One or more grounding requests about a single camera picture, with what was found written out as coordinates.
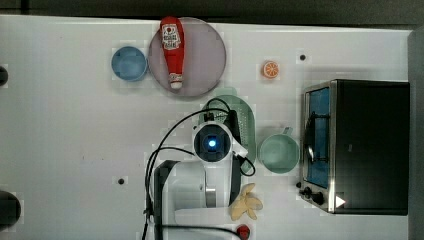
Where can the green oval plastic strainer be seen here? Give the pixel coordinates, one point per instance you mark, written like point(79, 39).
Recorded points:
point(228, 99)

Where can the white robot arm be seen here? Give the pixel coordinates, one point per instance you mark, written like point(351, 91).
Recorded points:
point(212, 179)

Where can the grey round plate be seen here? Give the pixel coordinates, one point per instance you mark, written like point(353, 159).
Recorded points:
point(204, 62)

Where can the green cup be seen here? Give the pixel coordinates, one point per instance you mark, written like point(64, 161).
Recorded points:
point(279, 153)

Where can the orange slice toy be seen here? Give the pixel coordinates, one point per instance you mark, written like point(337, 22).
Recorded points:
point(270, 69)

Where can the peeled banana toy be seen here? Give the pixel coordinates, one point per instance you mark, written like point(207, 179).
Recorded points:
point(245, 203)

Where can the red ketchup bottle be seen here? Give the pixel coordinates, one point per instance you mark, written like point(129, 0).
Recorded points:
point(173, 45)

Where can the blue cup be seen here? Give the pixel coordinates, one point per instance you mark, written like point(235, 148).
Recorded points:
point(129, 64)

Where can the red strawberry toy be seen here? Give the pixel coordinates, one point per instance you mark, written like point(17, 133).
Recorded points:
point(243, 231)

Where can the black toaster oven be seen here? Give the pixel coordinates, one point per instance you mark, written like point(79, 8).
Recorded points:
point(355, 147)

